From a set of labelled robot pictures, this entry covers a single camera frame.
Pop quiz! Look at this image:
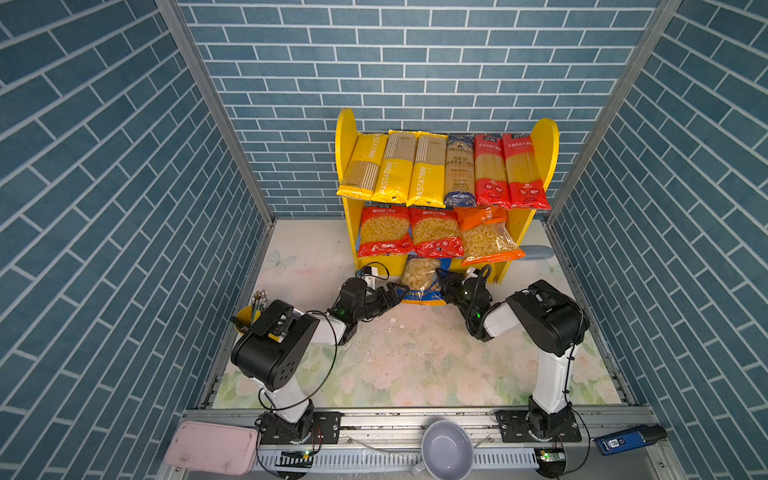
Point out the pink tray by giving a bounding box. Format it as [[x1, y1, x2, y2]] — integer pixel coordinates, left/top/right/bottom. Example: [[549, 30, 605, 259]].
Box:
[[164, 421, 259, 476]]

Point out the grey oval case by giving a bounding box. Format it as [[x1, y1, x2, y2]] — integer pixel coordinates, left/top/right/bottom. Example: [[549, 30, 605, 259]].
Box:
[[521, 245, 555, 261]]

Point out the red spaghetti bag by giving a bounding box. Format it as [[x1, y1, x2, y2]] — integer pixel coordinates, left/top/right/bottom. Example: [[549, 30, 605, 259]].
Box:
[[474, 134, 511, 209], [502, 134, 551, 210]]

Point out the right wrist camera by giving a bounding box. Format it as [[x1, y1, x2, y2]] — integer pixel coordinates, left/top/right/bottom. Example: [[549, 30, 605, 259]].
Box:
[[464, 267, 484, 281]]

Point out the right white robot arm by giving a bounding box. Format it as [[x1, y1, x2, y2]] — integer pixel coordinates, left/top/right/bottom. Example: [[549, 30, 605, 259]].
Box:
[[436, 265, 590, 441]]

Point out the blue handheld device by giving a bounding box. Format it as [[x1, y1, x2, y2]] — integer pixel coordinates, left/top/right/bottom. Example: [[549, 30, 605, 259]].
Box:
[[595, 424, 667, 456]]

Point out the yellow pen cup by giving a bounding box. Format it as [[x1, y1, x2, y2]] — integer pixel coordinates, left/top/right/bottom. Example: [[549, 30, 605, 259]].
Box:
[[230, 290, 269, 334]]

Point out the orange pasta bag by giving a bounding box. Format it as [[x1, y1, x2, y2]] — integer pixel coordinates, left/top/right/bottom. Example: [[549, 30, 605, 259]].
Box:
[[454, 205, 526, 266]]

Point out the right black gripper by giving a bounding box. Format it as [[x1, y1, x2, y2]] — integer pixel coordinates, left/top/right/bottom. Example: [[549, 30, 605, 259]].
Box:
[[437, 267, 476, 323]]

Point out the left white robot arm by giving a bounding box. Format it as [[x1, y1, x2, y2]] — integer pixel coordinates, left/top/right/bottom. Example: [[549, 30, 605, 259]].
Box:
[[230, 276, 408, 439]]

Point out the yellow spaghetti bag long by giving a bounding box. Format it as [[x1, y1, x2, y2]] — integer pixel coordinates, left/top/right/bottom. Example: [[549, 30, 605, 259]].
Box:
[[371, 130, 418, 204]]

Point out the blue-top Moli pasta bag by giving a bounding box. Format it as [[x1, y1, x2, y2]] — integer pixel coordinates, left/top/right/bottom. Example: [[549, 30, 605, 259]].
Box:
[[444, 134, 476, 208]]

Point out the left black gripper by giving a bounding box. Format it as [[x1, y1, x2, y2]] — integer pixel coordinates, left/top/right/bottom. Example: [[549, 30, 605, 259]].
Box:
[[351, 283, 409, 324]]

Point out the grey bowl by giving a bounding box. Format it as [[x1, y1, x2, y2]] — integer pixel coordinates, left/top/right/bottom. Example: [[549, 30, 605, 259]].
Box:
[[410, 420, 474, 480]]

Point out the red macaroni bag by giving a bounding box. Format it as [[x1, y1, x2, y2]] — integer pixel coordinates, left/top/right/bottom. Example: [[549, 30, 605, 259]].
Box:
[[358, 205, 414, 257], [409, 207, 464, 259]]

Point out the yellow shelf unit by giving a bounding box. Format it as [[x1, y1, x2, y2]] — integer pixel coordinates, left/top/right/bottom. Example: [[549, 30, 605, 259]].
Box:
[[335, 109, 560, 281]]

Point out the blue shell pasta bag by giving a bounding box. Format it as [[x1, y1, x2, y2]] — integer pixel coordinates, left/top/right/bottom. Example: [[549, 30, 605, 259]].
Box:
[[400, 256, 452, 305]]

